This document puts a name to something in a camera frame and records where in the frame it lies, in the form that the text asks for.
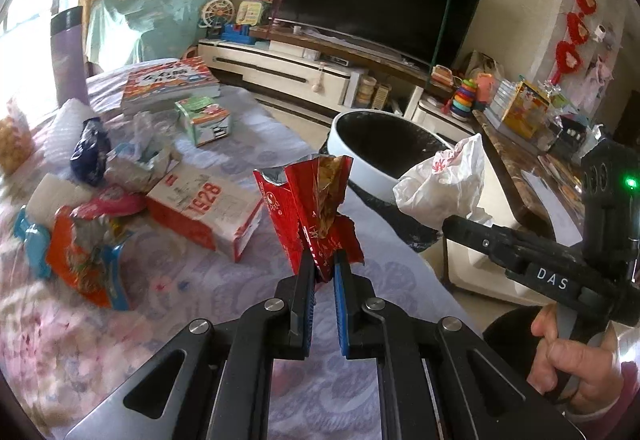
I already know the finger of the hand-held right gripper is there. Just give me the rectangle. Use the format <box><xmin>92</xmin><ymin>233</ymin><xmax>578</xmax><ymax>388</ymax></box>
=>
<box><xmin>442</xmin><ymin>214</ymin><xmax>528</xmax><ymax>273</ymax></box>

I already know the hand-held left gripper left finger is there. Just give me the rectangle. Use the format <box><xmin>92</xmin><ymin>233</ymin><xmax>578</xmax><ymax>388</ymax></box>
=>
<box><xmin>65</xmin><ymin>251</ymin><xmax>317</xmax><ymax>440</ymax></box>

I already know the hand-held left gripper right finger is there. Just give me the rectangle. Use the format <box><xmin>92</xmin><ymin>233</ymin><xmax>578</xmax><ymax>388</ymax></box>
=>
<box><xmin>332</xmin><ymin>250</ymin><xmax>583</xmax><ymax>440</ymax></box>

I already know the white plastic bag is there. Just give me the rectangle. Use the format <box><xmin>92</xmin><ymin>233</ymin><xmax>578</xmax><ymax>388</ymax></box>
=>
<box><xmin>392</xmin><ymin>133</ymin><xmax>494</xmax><ymax>233</ymax></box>

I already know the red snack wrapper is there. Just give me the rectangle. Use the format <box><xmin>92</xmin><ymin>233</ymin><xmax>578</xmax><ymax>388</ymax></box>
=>
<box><xmin>252</xmin><ymin>155</ymin><xmax>366</xmax><ymax>283</ymax></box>

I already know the black bin with white rim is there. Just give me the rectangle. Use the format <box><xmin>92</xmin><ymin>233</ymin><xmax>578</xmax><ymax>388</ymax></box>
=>
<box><xmin>325</xmin><ymin>109</ymin><xmax>463</xmax><ymax>252</ymax></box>

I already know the pink wrapper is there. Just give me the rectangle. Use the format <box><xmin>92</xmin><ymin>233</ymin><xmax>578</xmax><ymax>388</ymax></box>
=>
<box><xmin>75</xmin><ymin>185</ymin><xmax>149</xmax><ymax>222</ymax></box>

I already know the white foam block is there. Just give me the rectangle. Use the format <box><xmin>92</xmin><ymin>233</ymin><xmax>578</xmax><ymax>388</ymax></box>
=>
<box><xmin>25</xmin><ymin>173</ymin><xmax>93</xmax><ymax>226</ymax></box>

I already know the person's right hand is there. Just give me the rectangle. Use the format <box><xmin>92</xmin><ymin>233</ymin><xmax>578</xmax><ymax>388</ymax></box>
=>
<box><xmin>530</xmin><ymin>304</ymin><xmax>627</xmax><ymax>415</ymax></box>

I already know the brown side counter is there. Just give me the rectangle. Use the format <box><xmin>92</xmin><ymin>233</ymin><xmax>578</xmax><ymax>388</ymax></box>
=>
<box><xmin>472</xmin><ymin>110</ymin><xmax>601</xmax><ymax>231</ymax></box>

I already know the floral tablecloth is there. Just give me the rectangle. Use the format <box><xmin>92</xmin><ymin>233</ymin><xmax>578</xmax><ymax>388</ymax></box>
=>
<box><xmin>0</xmin><ymin>58</ymin><xmax>482</xmax><ymax>440</ymax></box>

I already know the red and white carton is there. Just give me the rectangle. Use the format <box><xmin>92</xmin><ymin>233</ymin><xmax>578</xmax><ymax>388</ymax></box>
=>
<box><xmin>146</xmin><ymin>170</ymin><xmax>264</xmax><ymax>263</ymax></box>

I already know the colourful toy box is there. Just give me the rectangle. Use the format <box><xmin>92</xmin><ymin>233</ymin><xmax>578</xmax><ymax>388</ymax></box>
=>
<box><xmin>500</xmin><ymin>80</ymin><xmax>552</xmax><ymax>137</ymax></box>

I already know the green carton box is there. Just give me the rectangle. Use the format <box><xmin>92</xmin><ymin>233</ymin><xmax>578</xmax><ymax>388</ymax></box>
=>
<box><xmin>174</xmin><ymin>95</ymin><xmax>232</xmax><ymax>147</ymax></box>

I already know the crumpled clear plastic packet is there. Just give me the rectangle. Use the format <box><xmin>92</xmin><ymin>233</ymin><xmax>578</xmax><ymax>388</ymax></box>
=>
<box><xmin>102</xmin><ymin>113</ymin><xmax>183</xmax><ymax>193</ymax></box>

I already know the orange snack packet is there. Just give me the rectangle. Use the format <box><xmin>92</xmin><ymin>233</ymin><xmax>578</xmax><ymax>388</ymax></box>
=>
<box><xmin>46</xmin><ymin>205</ymin><xmax>137</xmax><ymax>312</ymax></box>

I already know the white television cabinet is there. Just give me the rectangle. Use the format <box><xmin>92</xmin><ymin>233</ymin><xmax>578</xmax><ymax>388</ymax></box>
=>
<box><xmin>197</xmin><ymin>28</ymin><xmax>476</xmax><ymax>127</ymax></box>

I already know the red picture book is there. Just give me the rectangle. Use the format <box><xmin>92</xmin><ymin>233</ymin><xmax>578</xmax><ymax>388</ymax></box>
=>
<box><xmin>120</xmin><ymin>55</ymin><xmax>221</xmax><ymax>114</ymax></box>

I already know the dark blue snack packet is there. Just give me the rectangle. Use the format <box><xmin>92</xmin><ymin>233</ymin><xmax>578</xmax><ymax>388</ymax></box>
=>
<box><xmin>70</xmin><ymin>117</ymin><xmax>112</xmax><ymax>186</ymax></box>

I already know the light blue wrapper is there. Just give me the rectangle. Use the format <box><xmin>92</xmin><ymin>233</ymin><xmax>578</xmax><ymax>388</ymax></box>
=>
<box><xmin>12</xmin><ymin>206</ymin><xmax>54</xmax><ymax>280</ymax></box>

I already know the toy telephone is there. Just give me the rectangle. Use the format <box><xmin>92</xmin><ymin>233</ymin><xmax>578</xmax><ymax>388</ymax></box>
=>
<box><xmin>235</xmin><ymin>0</ymin><xmax>273</xmax><ymax>27</ymax></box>

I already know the white bubble wrap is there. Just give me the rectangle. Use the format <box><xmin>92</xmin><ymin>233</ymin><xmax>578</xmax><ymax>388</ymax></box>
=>
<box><xmin>42</xmin><ymin>100</ymin><xmax>96</xmax><ymax>171</ymax></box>

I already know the ferris wheel toy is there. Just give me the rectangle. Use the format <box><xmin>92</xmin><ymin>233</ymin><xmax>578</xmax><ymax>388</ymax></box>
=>
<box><xmin>197</xmin><ymin>0</ymin><xmax>238</xmax><ymax>40</ymax></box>

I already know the teal covered chair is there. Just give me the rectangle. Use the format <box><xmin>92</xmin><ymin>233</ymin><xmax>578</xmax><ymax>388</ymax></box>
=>
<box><xmin>85</xmin><ymin>0</ymin><xmax>213</xmax><ymax>67</ymax></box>

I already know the clear jar of snacks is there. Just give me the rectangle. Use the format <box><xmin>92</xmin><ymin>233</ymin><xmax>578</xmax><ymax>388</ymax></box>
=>
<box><xmin>0</xmin><ymin>100</ymin><xmax>36</xmax><ymax>177</ymax></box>

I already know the purple thermos bottle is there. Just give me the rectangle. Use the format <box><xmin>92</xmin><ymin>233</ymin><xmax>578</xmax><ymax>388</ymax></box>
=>
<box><xmin>50</xmin><ymin>5</ymin><xmax>92</xmax><ymax>107</ymax></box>

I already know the stacking ring toy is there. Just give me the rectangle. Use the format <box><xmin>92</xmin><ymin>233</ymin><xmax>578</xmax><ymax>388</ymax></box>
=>
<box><xmin>445</xmin><ymin>79</ymin><xmax>479</xmax><ymax>119</ymax></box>

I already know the red hanging wall decoration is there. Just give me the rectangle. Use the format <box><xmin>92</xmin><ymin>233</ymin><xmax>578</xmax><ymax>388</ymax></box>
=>
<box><xmin>554</xmin><ymin>0</ymin><xmax>604</xmax><ymax>82</ymax></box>

